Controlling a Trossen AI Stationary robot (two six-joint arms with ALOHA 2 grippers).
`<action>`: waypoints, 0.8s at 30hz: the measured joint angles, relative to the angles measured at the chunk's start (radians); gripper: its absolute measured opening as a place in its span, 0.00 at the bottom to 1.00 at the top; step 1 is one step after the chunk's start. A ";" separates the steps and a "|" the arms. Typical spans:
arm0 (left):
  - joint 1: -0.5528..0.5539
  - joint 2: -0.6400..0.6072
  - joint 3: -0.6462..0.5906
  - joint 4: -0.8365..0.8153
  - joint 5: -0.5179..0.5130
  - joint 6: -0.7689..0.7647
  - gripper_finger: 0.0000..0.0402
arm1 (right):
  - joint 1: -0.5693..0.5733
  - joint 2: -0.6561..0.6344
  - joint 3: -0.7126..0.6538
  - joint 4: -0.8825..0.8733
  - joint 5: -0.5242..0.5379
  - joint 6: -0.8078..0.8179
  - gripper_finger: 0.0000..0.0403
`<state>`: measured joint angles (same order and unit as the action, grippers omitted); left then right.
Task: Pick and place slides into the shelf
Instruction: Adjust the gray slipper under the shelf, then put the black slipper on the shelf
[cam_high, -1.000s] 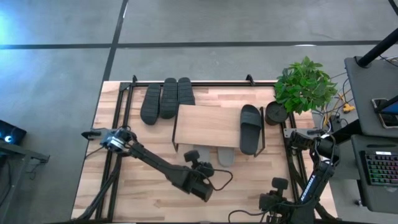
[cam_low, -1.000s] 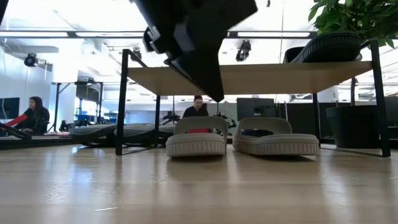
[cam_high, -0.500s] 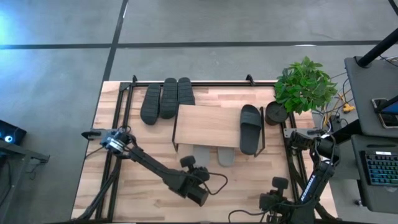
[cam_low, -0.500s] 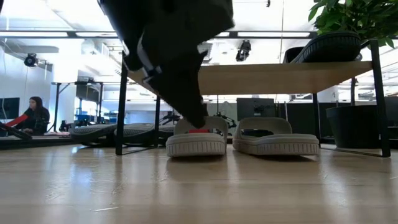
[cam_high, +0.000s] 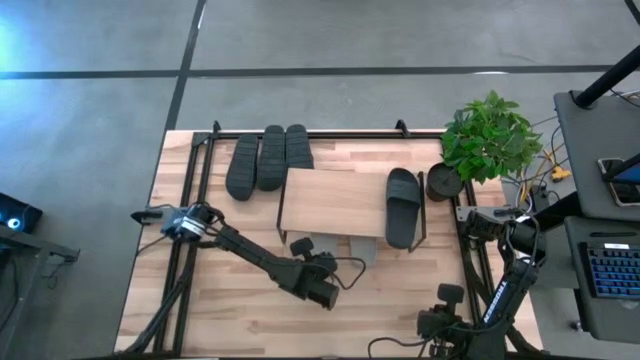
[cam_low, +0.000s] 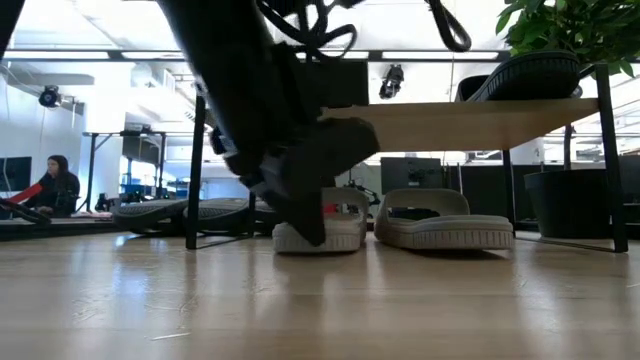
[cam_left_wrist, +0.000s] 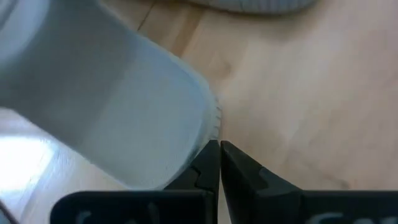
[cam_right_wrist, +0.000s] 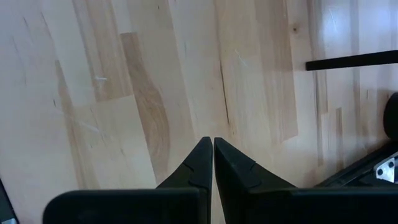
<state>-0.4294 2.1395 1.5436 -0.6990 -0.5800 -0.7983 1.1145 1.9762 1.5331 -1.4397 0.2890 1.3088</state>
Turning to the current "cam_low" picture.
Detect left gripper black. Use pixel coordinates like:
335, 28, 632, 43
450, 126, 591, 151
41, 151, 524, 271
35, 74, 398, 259
222, 112, 329, 248

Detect grey rubber slide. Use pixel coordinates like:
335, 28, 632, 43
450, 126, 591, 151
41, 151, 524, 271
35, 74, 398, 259
373, 187, 516, 251
271, 186, 370, 255

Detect wooden shelf black metal frame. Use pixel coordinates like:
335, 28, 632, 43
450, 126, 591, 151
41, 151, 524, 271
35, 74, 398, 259
185, 62, 630, 254

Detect black desk monitor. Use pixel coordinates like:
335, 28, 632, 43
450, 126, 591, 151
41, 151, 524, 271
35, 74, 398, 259
379, 156, 447, 196

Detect black ceiling spotlight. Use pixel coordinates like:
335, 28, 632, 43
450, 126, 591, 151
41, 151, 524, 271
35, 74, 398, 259
378, 63, 406, 100
38, 84, 63, 109

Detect black partition panel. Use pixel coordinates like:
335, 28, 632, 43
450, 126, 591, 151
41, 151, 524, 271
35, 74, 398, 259
446, 163, 507, 222
627, 153, 640, 206

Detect person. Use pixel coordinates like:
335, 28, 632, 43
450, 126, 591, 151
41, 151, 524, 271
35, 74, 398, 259
22, 154, 82, 217

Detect green potted plant black pot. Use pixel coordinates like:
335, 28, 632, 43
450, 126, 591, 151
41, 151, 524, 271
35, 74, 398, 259
495, 0, 640, 240

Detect long ceiling light bar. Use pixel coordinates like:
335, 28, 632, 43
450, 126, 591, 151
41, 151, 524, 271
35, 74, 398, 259
0, 47, 511, 63

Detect red bar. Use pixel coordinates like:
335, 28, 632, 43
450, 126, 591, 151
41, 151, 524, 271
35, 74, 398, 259
8, 182, 45, 205

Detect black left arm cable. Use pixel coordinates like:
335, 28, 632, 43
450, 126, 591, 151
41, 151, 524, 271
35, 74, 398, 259
255, 0, 359, 64

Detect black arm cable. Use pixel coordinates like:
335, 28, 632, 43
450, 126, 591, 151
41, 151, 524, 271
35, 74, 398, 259
255, 0, 359, 64
428, 0, 473, 54

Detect black metal frame stand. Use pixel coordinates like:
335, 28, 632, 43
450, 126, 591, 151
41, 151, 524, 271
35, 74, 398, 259
81, 130, 168, 201

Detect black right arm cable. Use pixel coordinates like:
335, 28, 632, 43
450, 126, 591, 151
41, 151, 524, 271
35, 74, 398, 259
428, 0, 473, 54

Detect black table frame rails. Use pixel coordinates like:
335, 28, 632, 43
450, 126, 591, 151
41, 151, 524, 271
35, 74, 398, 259
0, 215, 640, 241

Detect black wall monitor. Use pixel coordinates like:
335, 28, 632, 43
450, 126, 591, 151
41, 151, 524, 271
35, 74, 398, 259
0, 156, 33, 193

